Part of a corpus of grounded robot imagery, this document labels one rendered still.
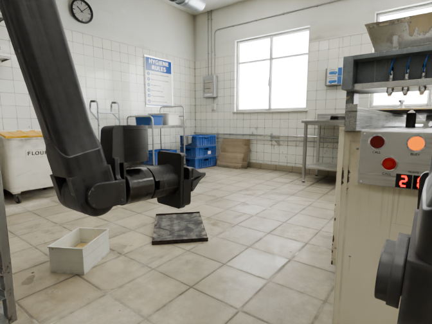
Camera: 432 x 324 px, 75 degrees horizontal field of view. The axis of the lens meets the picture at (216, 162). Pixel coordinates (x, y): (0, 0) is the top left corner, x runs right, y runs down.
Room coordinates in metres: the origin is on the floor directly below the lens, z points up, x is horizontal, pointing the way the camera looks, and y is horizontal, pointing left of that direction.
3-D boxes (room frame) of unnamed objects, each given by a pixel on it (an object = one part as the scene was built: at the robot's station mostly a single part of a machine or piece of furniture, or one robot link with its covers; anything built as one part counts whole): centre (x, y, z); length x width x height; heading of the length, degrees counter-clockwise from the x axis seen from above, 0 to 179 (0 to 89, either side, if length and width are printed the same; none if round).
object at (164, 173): (0.50, 0.10, 0.76); 0.07 x 0.07 x 0.10; 52
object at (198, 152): (5.34, 0.33, 0.30); 0.60 x 0.40 x 0.20; 143
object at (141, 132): (0.43, 0.16, 0.80); 0.12 x 0.09 x 0.12; 140
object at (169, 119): (4.78, 0.87, 0.90); 0.44 x 0.36 x 0.20; 62
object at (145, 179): (0.45, 0.14, 0.76); 0.07 x 0.06 x 0.07; 142
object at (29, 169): (3.22, 2.16, 0.38); 0.64 x 0.54 x 0.77; 50
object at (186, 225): (2.21, 0.30, 0.02); 0.60 x 0.40 x 0.03; 9
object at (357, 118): (1.54, -0.97, 0.87); 2.01 x 0.03 x 0.07; 142
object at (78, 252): (1.65, 0.83, 0.08); 0.30 x 0.22 x 0.16; 173
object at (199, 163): (5.34, 0.33, 0.10); 0.60 x 0.40 x 0.20; 141
